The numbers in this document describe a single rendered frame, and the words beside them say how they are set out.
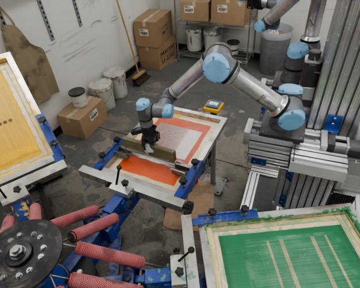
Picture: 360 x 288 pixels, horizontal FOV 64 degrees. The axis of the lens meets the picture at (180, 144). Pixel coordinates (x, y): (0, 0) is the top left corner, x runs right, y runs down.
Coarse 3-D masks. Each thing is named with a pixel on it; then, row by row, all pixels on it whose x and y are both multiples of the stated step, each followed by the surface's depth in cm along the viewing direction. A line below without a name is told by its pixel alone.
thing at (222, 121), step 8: (176, 112) 221; (184, 112) 218; (192, 112) 216; (200, 112) 215; (208, 120) 212; (216, 120) 209; (224, 120) 206; (216, 128) 200; (128, 136) 200; (216, 136) 193; (208, 144) 188; (208, 152) 184; (112, 160) 185; (200, 160) 177; (104, 168) 178; (120, 176) 172; (128, 176) 171; (144, 184) 166; (152, 184) 165; (168, 192) 160
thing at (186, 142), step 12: (180, 132) 205; (192, 132) 204; (204, 132) 203; (168, 144) 196; (180, 144) 195; (192, 144) 194; (180, 156) 186; (192, 156) 185; (156, 168) 180; (168, 168) 179; (156, 180) 172; (168, 180) 171
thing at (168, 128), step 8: (160, 120) 217; (168, 120) 217; (176, 120) 216; (184, 120) 215; (160, 128) 210; (168, 128) 209; (176, 128) 208; (160, 136) 203; (168, 136) 202; (160, 144) 196; (128, 160) 187; (136, 160) 186; (144, 160) 186; (128, 168) 181; (136, 168) 181; (144, 168) 180
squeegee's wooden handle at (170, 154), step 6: (126, 138) 174; (132, 138) 174; (126, 144) 176; (132, 144) 173; (138, 144) 170; (150, 144) 168; (138, 150) 174; (156, 150) 167; (162, 150) 164; (168, 150) 163; (174, 150) 163; (162, 156) 167; (168, 156) 165; (174, 156) 164
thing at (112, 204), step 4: (116, 196) 154; (120, 196) 154; (112, 200) 152; (116, 200) 152; (120, 200) 152; (108, 204) 150; (112, 204) 150; (116, 204) 150; (120, 204) 152; (104, 208) 148; (108, 208) 148; (112, 208) 148; (116, 208) 149; (120, 208) 153; (104, 212) 148; (108, 212) 146; (112, 212) 146; (116, 212) 150
